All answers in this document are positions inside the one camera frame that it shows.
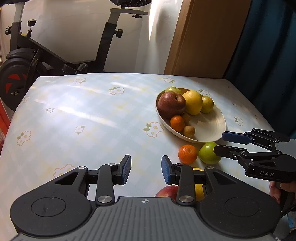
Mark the small green apple on plate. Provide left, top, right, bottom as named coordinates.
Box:
left=165, top=86, right=182, bottom=94

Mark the black exercise bike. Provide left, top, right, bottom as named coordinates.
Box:
left=1, top=1, right=149, bottom=110

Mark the tangerine on plate left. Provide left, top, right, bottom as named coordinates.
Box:
left=170, top=115, right=185, bottom=132

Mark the yellow orange fruit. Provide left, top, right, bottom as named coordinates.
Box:
left=192, top=167, right=206, bottom=202

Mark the person right hand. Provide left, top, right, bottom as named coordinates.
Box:
left=269, top=181, right=296, bottom=204

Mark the beige round plate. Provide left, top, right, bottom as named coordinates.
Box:
left=155, top=90, right=226, bottom=144

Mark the large red apple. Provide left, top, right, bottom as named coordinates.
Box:
left=155, top=185, right=178, bottom=202

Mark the orange tangerine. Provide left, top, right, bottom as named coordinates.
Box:
left=178, top=145, right=198, bottom=165

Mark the brown kiwi on plate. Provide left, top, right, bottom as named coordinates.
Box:
left=183, top=125, right=196, bottom=138

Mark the red apple on plate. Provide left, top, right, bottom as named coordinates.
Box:
left=157, top=91, right=186, bottom=118

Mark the dark teal curtain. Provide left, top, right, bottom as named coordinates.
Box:
left=223, top=1, right=295, bottom=138

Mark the wooden door panel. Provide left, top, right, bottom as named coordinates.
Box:
left=164, top=0, right=251, bottom=79

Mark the red floral curtain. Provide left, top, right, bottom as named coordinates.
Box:
left=0, top=101, right=11, bottom=153

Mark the floral plaid tablecloth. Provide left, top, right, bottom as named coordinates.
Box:
left=1, top=73, right=271, bottom=240

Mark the yellow-green orange fruit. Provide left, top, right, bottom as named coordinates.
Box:
left=201, top=96, right=214, bottom=113

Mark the brown kiwi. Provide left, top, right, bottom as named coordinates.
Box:
left=183, top=125, right=196, bottom=138
left=182, top=113, right=190, bottom=125

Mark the big yellow citrus on plate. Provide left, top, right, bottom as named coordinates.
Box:
left=183, top=90, right=203, bottom=116

